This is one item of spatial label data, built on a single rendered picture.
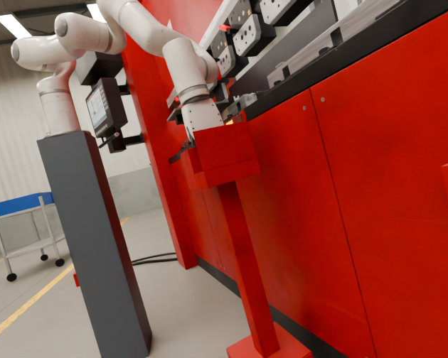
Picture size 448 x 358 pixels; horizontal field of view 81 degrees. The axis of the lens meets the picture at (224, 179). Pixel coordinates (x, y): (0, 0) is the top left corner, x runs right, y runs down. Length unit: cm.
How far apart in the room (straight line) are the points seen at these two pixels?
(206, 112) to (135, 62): 160
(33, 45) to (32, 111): 812
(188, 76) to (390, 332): 77
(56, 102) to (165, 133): 99
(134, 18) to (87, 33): 23
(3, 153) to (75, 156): 838
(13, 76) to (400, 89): 973
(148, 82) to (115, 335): 168
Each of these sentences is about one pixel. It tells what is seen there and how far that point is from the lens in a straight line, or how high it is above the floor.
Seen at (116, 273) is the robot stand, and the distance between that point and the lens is 125.
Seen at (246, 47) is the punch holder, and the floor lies 110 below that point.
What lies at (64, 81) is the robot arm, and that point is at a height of 124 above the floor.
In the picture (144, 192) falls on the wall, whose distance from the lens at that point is 845.
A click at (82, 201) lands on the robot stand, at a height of 72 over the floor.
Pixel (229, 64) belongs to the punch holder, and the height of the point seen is 111.
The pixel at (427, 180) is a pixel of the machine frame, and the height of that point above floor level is 59.
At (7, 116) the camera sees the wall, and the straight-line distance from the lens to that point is 970.
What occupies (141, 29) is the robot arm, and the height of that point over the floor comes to 113.
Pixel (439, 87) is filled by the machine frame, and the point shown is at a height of 73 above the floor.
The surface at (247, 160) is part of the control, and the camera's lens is 72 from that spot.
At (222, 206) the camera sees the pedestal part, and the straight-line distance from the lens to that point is 76.
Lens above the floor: 70
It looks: 3 degrees down
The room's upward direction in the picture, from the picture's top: 15 degrees counter-clockwise
